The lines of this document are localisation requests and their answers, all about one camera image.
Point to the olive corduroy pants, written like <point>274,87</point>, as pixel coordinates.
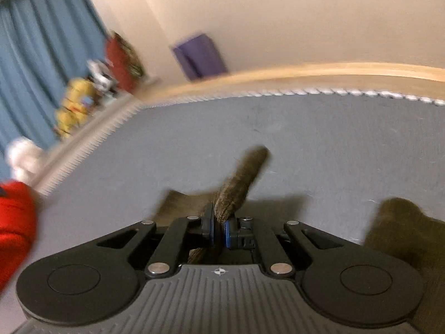
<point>399,229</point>

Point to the panda plush toy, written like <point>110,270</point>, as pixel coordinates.
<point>102,78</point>

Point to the red folded quilt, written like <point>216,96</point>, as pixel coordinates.
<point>19,220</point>

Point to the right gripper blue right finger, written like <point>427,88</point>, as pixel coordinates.
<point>239,233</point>

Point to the yellow plush toy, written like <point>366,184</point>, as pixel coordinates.
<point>75,107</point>

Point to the white plush toy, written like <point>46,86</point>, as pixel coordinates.
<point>25,159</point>

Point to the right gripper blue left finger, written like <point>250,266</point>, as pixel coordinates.
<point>208,221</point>

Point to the purple paper on wall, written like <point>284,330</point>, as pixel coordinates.
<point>199,58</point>

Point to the blue curtain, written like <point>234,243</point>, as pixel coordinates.
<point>44,44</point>

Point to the wooden bed frame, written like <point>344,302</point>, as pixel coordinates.
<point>395,80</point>

